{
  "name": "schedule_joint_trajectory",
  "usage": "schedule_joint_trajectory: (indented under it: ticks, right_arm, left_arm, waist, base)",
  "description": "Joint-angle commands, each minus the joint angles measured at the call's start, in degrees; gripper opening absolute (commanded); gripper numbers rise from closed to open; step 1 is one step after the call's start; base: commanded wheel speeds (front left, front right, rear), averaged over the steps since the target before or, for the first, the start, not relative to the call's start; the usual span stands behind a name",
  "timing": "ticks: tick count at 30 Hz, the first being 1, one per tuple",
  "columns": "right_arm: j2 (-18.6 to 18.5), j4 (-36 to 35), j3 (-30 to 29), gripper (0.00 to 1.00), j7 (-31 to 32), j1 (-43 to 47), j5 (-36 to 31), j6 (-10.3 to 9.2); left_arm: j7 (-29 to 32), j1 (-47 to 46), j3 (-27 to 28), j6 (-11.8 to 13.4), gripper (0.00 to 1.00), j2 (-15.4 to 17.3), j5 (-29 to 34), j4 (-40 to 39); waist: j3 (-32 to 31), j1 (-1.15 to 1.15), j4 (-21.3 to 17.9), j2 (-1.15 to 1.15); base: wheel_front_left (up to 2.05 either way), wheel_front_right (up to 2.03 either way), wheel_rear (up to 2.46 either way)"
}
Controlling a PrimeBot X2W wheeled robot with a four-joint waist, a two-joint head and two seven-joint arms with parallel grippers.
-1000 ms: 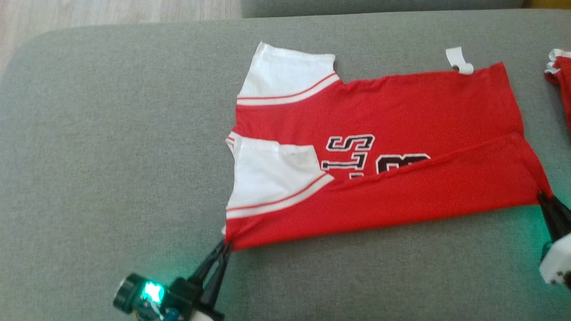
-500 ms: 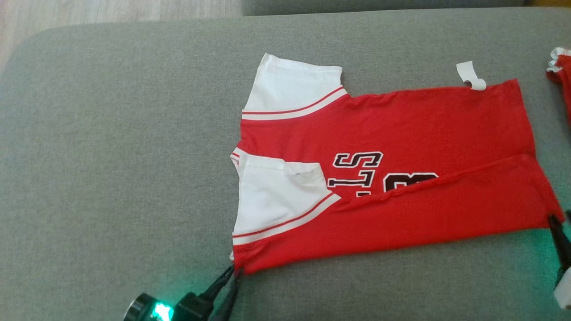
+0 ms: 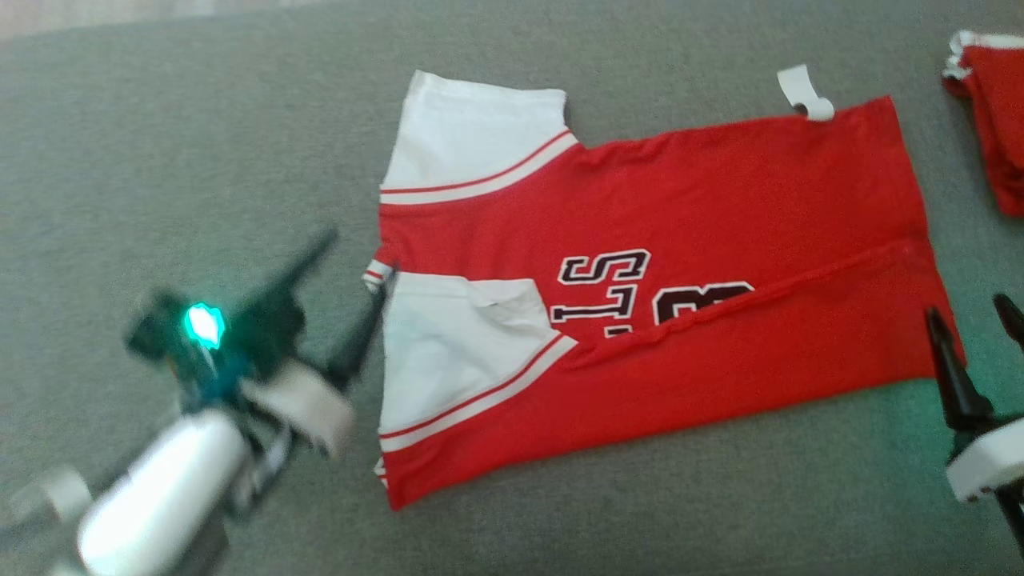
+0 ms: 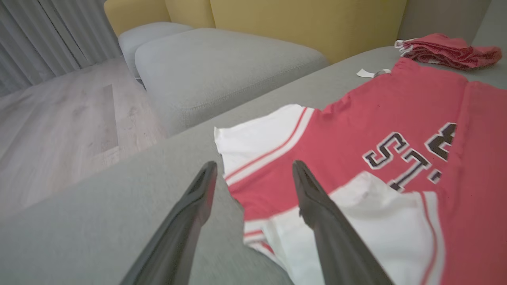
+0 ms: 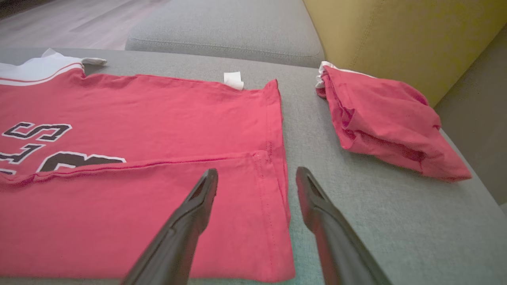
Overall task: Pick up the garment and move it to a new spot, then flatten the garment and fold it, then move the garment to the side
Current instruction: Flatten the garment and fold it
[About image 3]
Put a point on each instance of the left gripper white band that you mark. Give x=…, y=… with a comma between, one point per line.
x=300, y=392

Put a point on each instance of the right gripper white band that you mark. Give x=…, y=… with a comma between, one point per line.
x=988, y=460

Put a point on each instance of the red shorts with white stripes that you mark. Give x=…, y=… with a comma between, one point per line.
x=1000, y=112

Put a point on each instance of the red and white jersey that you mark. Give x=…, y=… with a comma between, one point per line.
x=680, y=208

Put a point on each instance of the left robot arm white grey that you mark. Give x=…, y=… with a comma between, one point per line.
x=160, y=496

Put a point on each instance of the grey fabric sofa seat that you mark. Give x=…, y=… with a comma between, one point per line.
x=200, y=160

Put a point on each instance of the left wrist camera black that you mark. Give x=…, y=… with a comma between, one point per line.
x=172, y=328

